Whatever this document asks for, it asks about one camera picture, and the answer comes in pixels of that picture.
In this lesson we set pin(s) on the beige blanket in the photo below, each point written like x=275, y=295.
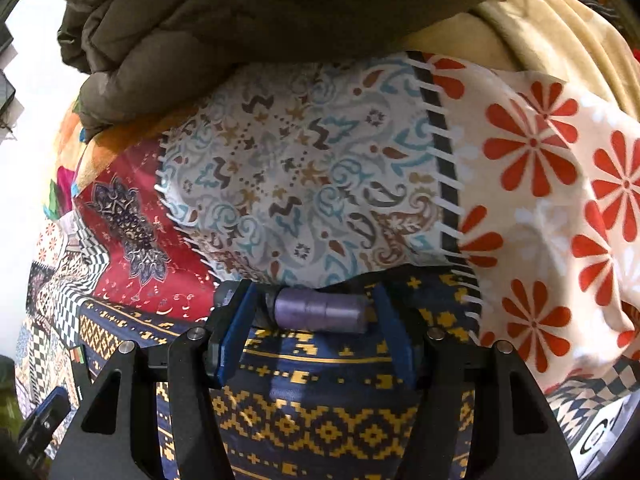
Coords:
x=560, y=45

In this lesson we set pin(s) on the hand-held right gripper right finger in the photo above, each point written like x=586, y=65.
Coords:
x=397, y=345

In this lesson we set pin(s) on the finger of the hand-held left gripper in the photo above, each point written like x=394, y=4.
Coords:
x=47, y=405

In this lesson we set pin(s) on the brown quilted jacket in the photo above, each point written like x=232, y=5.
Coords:
x=250, y=20

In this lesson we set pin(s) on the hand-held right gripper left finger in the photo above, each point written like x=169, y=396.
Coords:
x=235, y=340

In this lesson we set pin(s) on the colourful block print blanket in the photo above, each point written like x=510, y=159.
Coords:
x=62, y=170

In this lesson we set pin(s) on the purple marker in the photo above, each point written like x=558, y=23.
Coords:
x=315, y=310

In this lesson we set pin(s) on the black marker box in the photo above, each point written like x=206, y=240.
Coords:
x=76, y=370

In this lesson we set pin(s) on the green cloth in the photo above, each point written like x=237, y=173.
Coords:
x=7, y=390

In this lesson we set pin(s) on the patchwork printed blanket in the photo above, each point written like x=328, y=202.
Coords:
x=320, y=185

